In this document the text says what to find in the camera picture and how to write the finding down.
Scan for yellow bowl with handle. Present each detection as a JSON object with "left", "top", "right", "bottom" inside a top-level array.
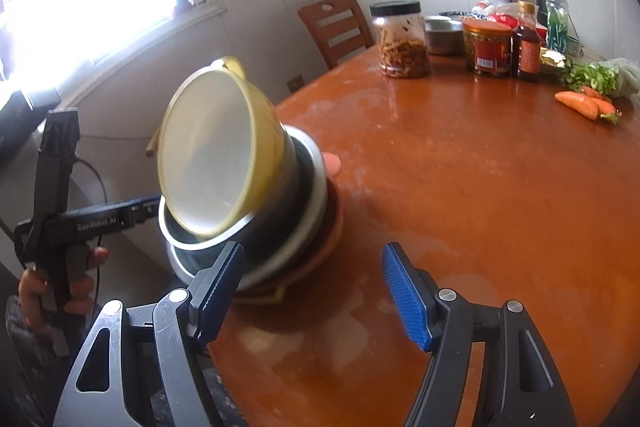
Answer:
[{"left": 156, "top": 56, "right": 297, "bottom": 238}]

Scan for person's floral clothing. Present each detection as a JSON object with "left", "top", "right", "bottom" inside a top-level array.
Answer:
[{"left": 4, "top": 297, "right": 73, "bottom": 427}]

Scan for red and white packet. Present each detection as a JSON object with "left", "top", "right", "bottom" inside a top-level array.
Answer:
[{"left": 472, "top": 0, "right": 519, "bottom": 28}]

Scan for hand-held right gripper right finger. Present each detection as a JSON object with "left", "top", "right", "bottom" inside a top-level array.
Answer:
[{"left": 381, "top": 242, "right": 576, "bottom": 427}]

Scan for person's left hand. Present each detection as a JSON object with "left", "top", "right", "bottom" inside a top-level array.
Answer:
[{"left": 19, "top": 247, "right": 110, "bottom": 334}]

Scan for red-lidded sauce jar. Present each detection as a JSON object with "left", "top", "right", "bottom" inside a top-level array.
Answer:
[{"left": 461, "top": 19, "right": 514, "bottom": 78}]

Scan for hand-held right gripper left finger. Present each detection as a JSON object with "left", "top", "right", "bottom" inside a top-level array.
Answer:
[{"left": 52, "top": 241, "right": 247, "bottom": 427}]

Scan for brown slatted wooden chair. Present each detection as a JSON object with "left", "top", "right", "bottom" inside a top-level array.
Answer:
[{"left": 297, "top": 0, "right": 376, "bottom": 70}]

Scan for orange bear-shaped plate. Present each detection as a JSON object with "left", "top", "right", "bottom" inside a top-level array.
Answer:
[{"left": 235, "top": 153, "right": 346, "bottom": 294}]

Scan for clear plastic bottle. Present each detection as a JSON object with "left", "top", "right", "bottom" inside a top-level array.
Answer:
[{"left": 544, "top": 0, "right": 571, "bottom": 54}]

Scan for dark sauce bottle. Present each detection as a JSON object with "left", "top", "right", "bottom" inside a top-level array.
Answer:
[{"left": 510, "top": 1, "right": 544, "bottom": 82}]

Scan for large steel bowl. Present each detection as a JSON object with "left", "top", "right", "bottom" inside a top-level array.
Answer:
[{"left": 158, "top": 127, "right": 327, "bottom": 254}]

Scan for deep metal bowl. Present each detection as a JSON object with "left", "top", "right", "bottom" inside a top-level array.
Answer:
[{"left": 424, "top": 16, "right": 466, "bottom": 56}]

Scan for gold foil packet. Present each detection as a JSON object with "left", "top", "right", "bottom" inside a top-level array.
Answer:
[{"left": 540, "top": 49, "right": 569, "bottom": 73}]

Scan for light curved wooden chair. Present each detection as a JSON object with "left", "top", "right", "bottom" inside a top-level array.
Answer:
[{"left": 145, "top": 127, "right": 164, "bottom": 158}]

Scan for black cable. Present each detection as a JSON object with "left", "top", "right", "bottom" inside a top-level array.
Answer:
[{"left": 74, "top": 156, "right": 110, "bottom": 308}]

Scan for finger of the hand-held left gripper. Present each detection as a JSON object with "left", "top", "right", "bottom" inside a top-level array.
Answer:
[{"left": 120, "top": 194, "right": 164, "bottom": 229}]

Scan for round metal pan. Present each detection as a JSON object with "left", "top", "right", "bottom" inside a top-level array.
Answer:
[{"left": 166, "top": 177, "right": 331, "bottom": 291}]

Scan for black-lidded clear jar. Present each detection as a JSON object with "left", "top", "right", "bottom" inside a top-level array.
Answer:
[{"left": 370, "top": 0, "right": 432, "bottom": 79}]

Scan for orange carrot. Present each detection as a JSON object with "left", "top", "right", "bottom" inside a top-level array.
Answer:
[
  {"left": 555, "top": 91, "right": 601, "bottom": 122},
  {"left": 582, "top": 87, "right": 622, "bottom": 126}
]

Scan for bagged green vegetables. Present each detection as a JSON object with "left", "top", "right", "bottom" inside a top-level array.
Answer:
[{"left": 564, "top": 57, "right": 640, "bottom": 100}]

